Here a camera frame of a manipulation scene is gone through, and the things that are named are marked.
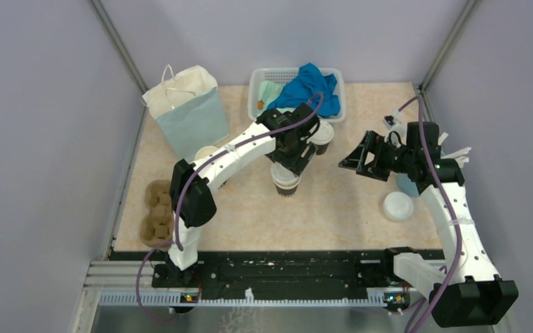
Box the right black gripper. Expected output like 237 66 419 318
339 130 416 182

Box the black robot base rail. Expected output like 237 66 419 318
85 248 479 309

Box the stack of white lids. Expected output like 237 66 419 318
382 191 415 221

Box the blue straw holder cup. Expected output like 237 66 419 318
396 173 420 198

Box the pale blue paper bag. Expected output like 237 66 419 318
142 65 230 161

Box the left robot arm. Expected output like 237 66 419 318
168 100 322 287

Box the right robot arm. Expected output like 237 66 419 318
339 121 519 327

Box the paper coffee cup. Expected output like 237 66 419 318
274 182 299 197
314 143 330 155

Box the blue cloth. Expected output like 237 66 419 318
285 63 341 118

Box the stack of paper cups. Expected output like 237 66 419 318
194 146 219 160

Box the white lid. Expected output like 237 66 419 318
271 162 301 187
310 121 335 145

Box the mint green cloth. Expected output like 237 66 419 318
257 80 291 113

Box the white plastic basket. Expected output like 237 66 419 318
247 63 348 123

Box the brown cardboard cup carrier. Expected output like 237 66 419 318
139 180 174 248

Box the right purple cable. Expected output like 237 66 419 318
397 95 464 333

